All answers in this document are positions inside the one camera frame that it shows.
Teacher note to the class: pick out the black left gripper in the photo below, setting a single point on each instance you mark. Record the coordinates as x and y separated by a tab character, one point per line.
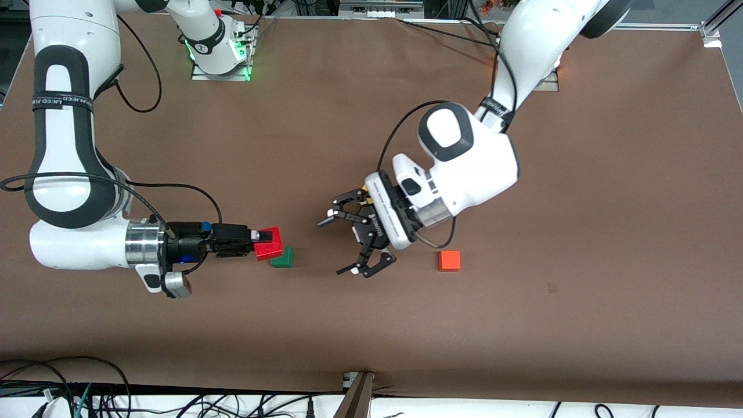
368	227

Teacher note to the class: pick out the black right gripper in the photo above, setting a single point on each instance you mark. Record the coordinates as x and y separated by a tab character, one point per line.
187	242

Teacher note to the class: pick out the red wooden block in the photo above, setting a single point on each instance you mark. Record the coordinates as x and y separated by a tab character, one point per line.
270	251

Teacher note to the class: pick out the green wooden block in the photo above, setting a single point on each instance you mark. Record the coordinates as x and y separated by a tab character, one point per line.
284	259

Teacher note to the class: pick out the orange wooden block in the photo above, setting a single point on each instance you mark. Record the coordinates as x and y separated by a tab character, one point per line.
449	260

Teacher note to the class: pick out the grey support beam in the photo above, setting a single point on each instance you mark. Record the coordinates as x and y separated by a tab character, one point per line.
357	400

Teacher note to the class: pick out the brown paper table cover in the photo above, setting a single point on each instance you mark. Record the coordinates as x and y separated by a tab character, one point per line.
522	337

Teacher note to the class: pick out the grey power strip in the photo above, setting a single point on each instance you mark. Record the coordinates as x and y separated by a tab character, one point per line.
380	8

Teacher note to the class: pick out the orange background item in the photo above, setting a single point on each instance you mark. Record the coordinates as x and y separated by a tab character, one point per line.
487	4

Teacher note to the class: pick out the small metal bracket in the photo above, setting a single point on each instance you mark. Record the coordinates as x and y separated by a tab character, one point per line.
348	381

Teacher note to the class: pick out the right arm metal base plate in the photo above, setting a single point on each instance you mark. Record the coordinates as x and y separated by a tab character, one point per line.
220	77

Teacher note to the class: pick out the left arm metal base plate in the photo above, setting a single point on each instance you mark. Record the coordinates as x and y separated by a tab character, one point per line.
548	86

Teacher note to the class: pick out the aluminium table edge rail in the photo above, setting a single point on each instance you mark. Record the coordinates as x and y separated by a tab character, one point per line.
662	25

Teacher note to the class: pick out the aluminium frame profile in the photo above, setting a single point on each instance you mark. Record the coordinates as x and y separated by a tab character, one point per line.
713	29

